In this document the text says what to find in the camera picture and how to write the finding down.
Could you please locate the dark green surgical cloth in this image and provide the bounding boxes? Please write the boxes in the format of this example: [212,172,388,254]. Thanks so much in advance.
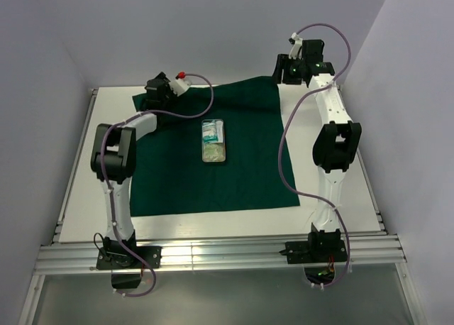
[130,77,299,216]

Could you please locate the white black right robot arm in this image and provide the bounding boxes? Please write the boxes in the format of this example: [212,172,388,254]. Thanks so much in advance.
[272,35,362,264]

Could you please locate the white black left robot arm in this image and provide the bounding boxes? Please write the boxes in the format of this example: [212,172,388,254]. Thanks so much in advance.
[90,72,191,270]

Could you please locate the metal surgical kit tray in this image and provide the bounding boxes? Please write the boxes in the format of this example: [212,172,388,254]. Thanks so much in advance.
[201,119,226,163]

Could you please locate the white gauze packet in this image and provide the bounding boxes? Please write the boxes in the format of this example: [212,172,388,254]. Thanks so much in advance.
[201,119,224,144]

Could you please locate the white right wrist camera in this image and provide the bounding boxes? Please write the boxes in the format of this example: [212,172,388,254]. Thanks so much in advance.
[288,33,304,60]

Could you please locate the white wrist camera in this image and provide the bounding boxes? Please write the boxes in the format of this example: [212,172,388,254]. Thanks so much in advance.
[169,72,192,97]
[288,33,304,60]

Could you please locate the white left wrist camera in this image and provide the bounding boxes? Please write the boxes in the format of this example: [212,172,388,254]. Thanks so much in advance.
[169,72,192,97]

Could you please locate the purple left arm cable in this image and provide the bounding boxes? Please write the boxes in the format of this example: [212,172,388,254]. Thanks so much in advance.
[100,72,214,299]

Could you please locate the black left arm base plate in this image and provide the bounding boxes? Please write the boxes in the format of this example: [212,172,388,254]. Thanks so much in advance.
[96,246,162,270]

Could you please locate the aluminium table edge rail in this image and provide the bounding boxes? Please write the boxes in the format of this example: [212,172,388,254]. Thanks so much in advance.
[50,88,99,245]

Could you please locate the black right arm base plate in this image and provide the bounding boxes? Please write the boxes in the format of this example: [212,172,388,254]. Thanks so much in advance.
[279,241,348,264]

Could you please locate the aluminium front frame rail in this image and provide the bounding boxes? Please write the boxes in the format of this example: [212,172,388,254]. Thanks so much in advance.
[33,233,406,275]

